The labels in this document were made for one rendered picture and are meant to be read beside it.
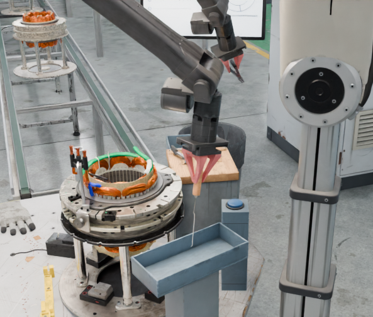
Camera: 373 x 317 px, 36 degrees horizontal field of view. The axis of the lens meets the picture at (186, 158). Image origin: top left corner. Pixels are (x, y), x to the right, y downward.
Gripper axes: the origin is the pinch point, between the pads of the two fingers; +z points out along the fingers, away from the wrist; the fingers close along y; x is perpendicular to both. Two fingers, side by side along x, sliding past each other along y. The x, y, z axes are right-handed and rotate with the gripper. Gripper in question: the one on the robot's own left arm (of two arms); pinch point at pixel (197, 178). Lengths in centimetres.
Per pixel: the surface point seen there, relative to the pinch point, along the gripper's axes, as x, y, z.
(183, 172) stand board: -28.9, -19.7, 10.0
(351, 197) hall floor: -107, -226, 74
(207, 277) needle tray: 6.7, -0.8, 21.5
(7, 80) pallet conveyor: -249, -55, 25
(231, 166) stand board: -23.1, -32.8, 7.6
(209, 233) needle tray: -1.8, -7.3, 15.4
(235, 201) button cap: -9.6, -22.7, 12.2
